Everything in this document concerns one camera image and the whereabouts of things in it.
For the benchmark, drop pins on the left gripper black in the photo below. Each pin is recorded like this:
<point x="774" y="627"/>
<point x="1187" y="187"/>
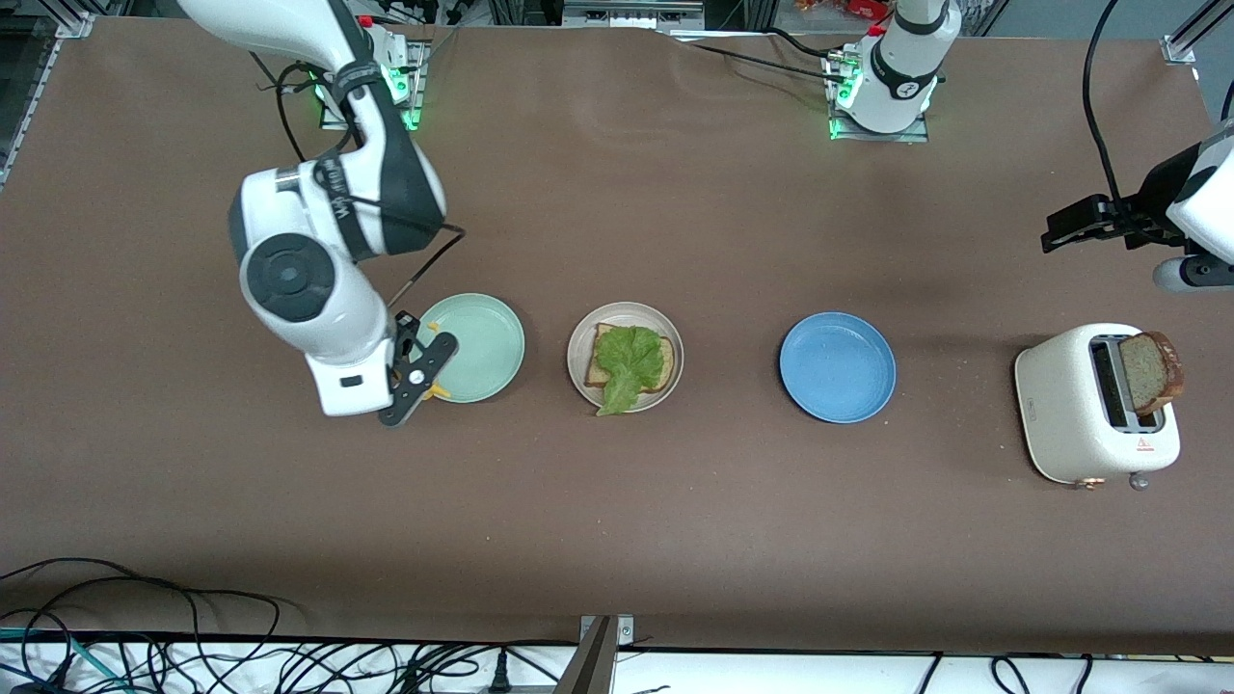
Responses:
<point x="1154" y="194"/>

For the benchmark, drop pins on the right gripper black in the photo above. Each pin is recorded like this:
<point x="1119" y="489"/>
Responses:
<point x="405" y="332"/>

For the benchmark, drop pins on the yellow mustard squeeze bottle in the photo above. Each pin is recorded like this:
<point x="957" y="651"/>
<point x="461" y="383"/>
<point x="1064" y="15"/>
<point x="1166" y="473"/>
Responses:
<point x="440" y="390"/>

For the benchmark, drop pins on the brown bread slice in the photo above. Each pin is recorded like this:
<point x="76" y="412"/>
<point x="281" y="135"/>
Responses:
<point x="1147" y="376"/>
<point x="603" y="371"/>

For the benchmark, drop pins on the green lettuce leaf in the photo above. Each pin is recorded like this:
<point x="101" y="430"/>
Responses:
<point x="631" y="361"/>

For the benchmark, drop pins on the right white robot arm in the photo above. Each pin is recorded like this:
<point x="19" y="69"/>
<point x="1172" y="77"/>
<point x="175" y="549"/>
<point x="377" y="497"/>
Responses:
<point x="328" y="241"/>

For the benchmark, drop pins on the mint green plate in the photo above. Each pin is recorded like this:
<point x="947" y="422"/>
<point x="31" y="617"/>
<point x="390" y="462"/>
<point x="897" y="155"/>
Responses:
<point x="487" y="352"/>

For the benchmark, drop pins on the beige plate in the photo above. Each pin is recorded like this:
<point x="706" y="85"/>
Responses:
<point x="578" y="357"/>

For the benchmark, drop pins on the blue plate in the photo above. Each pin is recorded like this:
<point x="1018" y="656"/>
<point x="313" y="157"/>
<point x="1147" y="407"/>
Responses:
<point x="837" y="367"/>

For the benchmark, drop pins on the white two-slot toaster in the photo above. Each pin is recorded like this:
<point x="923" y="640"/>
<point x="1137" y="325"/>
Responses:
<point x="1060" y="414"/>

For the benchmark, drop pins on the black power plug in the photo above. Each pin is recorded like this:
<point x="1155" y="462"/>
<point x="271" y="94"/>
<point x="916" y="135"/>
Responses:
<point x="500" y="675"/>

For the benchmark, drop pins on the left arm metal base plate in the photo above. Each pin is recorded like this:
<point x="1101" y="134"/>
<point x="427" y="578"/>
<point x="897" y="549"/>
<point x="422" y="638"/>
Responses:
<point x="916" y="135"/>

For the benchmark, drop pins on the aluminium frame profile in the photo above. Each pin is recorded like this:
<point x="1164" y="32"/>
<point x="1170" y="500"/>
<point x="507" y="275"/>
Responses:
<point x="1191" y="39"/>

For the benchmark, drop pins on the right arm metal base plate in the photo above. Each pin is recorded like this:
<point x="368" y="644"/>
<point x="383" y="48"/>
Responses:
<point x="410" y="96"/>

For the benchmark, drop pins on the metal table clamp bracket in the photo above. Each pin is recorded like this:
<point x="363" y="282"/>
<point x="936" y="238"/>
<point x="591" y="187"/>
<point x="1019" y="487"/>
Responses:
<point x="598" y="655"/>

